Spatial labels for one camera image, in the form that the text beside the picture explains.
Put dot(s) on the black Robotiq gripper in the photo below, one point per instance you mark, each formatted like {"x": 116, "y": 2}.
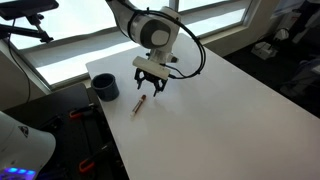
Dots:
{"x": 150, "y": 77}

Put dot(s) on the orange capped marker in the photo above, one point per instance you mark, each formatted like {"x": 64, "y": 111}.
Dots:
{"x": 138, "y": 106}

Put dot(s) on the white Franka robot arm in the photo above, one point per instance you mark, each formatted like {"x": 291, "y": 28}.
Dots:
{"x": 150, "y": 31}

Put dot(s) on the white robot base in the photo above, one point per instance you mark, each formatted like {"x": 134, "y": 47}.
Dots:
{"x": 23, "y": 146}

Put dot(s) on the dark teal mug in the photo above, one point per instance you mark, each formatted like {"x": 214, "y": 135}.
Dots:
{"x": 106, "y": 91}

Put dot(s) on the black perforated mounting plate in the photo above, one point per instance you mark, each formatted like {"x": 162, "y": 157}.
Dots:
{"x": 70, "y": 143}

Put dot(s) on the black robot cart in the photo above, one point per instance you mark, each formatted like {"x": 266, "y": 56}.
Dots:
{"x": 50, "y": 103}

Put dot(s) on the white floor device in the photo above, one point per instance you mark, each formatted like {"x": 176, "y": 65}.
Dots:
{"x": 263, "y": 51}

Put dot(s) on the grey window frame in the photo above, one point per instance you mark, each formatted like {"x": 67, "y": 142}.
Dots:
{"x": 173, "y": 5}

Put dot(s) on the black mounted camera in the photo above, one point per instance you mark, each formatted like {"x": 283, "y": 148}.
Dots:
{"x": 26, "y": 8}

